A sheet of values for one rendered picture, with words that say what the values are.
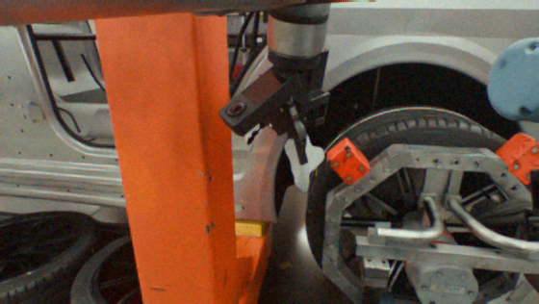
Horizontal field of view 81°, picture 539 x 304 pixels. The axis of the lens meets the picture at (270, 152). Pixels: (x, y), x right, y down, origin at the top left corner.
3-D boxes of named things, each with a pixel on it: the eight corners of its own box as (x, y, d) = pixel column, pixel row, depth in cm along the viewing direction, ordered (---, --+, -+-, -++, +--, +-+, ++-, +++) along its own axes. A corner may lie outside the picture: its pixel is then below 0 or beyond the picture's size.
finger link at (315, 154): (338, 181, 49) (321, 124, 48) (311, 196, 46) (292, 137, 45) (323, 180, 52) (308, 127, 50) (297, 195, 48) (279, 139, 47)
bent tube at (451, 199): (518, 213, 76) (530, 172, 73) (576, 266, 59) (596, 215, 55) (440, 206, 79) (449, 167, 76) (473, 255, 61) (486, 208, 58)
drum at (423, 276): (443, 259, 91) (452, 215, 86) (474, 319, 71) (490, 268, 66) (392, 253, 93) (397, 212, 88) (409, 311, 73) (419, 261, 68)
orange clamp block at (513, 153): (508, 173, 81) (539, 147, 77) (526, 187, 73) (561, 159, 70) (487, 157, 80) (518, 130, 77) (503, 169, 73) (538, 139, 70)
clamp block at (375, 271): (380, 260, 72) (383, 240, 70) (387, 289, 64) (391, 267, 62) (357, 257, 73) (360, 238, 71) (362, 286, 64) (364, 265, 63)
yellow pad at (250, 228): (269, 217, 130) (269, 207, 128) (262, 238, 117) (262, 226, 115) (236, 215, 132) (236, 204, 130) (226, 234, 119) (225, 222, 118)
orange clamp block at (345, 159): (368, 160, 86) (346, 136, 85) (372, 171, 78) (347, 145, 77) (347, 175, 88) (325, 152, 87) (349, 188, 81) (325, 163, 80)
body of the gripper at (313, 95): (324, 127, 50) (341, 53, 43) (283, 145, 45) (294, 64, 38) (292, 107, 54) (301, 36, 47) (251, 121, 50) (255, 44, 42)
